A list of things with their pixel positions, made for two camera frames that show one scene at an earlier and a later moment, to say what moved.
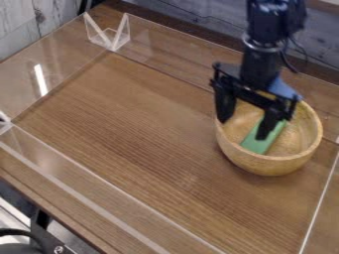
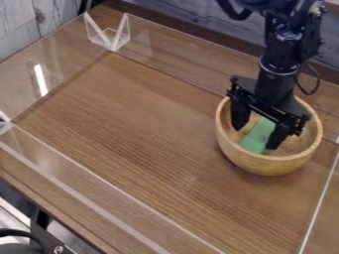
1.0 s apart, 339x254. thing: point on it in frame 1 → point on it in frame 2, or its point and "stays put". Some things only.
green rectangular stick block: x=260 y=146 stays put
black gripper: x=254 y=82 → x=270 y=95
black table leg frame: x=52 y=245 stays put
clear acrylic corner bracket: x=108 y=38 stays put
